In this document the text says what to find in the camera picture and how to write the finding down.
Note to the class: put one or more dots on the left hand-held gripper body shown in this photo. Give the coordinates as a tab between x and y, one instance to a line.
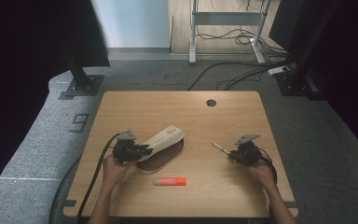
126	151

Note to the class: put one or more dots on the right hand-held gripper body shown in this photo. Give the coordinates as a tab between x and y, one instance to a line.
249	154

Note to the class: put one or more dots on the beige pencil case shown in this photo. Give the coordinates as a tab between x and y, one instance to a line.
164	140

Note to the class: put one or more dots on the person's right hand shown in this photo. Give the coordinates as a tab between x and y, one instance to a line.
262	174

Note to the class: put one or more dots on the person's left hand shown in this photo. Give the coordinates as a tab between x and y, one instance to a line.
113	172

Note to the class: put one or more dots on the orange-red marker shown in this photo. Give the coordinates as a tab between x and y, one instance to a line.
170	181

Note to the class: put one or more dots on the black metal stand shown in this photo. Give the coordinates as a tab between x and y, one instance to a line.
81	79
298	77

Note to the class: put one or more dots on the white power strip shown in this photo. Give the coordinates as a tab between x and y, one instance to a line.
278	70

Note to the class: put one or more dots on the black curtain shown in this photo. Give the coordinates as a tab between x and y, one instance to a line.
348	62
28	62

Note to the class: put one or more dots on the white metal desk frame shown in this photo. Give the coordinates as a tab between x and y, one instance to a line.
227	18

